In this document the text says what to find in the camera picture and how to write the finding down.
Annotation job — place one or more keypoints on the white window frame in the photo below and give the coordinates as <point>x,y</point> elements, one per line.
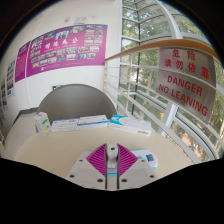
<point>173,23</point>

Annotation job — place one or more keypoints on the white photo wall panel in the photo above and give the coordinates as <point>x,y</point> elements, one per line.
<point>10,78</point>
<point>3,95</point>

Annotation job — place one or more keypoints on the large magenta photo poster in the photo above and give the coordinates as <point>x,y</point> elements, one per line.
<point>66,50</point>

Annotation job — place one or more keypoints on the long white teal box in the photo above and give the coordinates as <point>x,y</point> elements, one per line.
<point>130,125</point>

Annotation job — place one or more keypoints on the white and teal power strip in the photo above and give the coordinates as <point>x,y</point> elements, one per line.
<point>141,154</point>

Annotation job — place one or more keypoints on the green exit sign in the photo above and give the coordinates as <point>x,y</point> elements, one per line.
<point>56,87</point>

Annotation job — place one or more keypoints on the narrow magenta text poster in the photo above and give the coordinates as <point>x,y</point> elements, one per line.
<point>21,62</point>

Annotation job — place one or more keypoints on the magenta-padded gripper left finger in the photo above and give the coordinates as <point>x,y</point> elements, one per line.
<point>93,166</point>

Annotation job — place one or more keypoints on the white railing with wooden handrail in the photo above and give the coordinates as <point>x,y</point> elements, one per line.
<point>146,110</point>

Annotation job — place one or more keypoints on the flat white blue box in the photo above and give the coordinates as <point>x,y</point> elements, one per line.
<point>65,125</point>
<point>93,122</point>

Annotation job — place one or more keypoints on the silver danger sign red letters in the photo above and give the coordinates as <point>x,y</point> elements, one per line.
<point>186,83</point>

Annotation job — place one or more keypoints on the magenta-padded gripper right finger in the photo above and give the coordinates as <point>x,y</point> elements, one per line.
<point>130,166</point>

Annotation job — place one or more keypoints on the small white green carton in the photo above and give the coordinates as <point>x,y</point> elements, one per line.
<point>42,124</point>

